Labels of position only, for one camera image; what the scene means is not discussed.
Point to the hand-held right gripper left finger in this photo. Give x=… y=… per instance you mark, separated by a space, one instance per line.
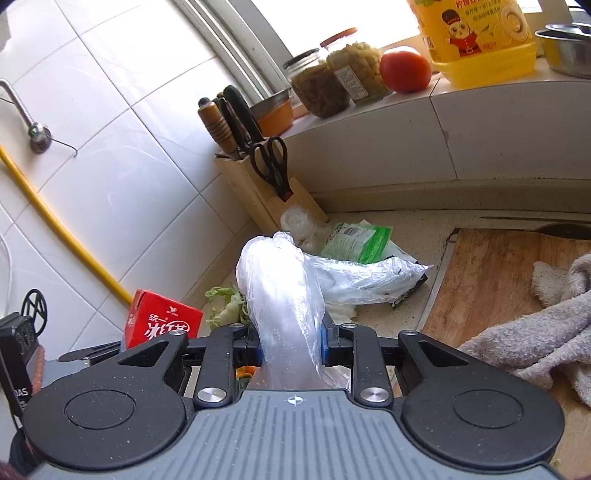
x=249 y=350

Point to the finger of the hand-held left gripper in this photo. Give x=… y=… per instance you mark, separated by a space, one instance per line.
x=92 y=353

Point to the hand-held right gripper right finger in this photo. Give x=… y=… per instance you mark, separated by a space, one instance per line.
x=324 y=346

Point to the napa cabbage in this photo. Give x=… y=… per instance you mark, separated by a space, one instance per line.
x=226 y=307

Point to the green snack packet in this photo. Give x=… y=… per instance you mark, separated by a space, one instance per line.
x=358 y=242

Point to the small clear plastic bag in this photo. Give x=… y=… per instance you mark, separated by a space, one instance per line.
x=304 y=228

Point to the orange carrot piece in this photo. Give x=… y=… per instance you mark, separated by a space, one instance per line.
x=245 y=371

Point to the red blue drink carton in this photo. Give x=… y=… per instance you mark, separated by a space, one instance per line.
x=161 y=323

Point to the clear wrapper black edge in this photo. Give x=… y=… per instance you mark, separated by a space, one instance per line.
x=369 y=281

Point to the yellow pipe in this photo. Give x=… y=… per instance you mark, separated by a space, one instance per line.
x=55 y=220

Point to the wooden knife block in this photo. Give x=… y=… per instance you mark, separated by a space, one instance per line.
x=258 y=194

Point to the wooden cutting board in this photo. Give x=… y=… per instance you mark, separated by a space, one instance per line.
x=485 y=277

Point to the black scissors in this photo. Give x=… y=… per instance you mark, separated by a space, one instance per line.
x=272 y=166

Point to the grey towel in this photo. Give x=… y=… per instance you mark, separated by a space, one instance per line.
x=531 y=341

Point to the orange metal bowl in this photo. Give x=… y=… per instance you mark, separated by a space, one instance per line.
x=274 y=117

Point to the glass jar dark pickles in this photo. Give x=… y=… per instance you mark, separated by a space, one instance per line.
x=321 y=87

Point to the glass jar yellow pickles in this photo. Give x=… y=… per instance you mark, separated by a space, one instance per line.
x=358 y=69

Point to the red tomato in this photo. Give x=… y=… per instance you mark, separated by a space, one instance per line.
x=405 y=70

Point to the steel pot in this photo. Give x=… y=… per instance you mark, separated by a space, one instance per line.
x=565 y=53

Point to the white window frame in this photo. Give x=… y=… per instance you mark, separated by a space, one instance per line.
x=231 y=41

